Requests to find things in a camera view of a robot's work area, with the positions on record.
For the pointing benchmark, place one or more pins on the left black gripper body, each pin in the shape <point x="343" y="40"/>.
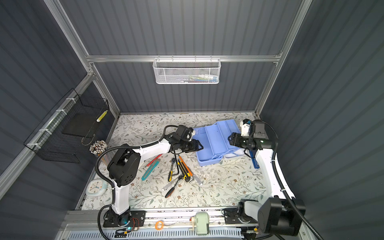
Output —
<point x="187" y="145"/>

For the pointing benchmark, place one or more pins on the yellow black pliers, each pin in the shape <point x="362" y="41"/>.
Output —
<point x="170" y="175"/>

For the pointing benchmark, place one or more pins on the black handled screwdriver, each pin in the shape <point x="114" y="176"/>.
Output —
<point x="169" y="193"/>

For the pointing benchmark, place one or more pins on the orange pencil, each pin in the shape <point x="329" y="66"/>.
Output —
<point x="185" y="166"/>

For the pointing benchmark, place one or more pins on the black hex key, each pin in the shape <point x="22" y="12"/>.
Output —
<point x="176" y="163"/>

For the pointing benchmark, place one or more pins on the red handled hex key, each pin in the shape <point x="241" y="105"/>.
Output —
<point x="153" y="160"/>

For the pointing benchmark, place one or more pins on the mint green device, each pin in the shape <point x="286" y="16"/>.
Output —
<point x="200" y="222"/>

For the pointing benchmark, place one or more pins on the yellow green marker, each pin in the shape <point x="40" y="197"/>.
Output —
<point x="99" y="119"/>

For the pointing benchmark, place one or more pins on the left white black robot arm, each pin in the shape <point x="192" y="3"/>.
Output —
<point x="127" y="160"/>

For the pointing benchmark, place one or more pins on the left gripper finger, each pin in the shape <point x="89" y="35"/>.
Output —
<point x="196" y="149"/>
<point x="198" y="144"/>

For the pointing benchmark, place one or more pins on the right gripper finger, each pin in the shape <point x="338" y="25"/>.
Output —
<point x="234" y="144"/>
<point x="232" y="137"/>

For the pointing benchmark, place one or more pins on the teal utility knife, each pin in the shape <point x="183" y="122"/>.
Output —
<point x="150" y="169"/>

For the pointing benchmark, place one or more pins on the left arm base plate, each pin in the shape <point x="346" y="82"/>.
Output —
<point x="133" y="219"/>

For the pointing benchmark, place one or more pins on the mint round clock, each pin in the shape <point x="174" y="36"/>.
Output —
<point x="96" y="188"/>

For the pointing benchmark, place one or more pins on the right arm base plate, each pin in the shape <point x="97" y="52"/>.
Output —
<point x="232" y="216"/>

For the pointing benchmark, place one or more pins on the black wire side basket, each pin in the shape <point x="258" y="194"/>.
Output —
<point x="67" y="135"/>

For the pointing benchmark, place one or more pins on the yellow black utility knife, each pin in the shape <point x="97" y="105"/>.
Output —
<point x="186" y="176"/>

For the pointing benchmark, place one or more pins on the white blue tool box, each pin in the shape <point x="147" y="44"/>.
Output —
<point x="216" y="146"/>

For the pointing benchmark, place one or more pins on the white wire wall basket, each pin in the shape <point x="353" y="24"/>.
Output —
<point x="187" y="71"/>

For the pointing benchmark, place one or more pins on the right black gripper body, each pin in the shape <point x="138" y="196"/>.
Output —
<point x="244" y="141"/>

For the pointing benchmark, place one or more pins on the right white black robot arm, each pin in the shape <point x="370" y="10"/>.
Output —
<point x="280" y="212"/>

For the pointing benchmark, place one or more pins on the clear small tool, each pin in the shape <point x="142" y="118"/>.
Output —
<point x="198" y="180"/>

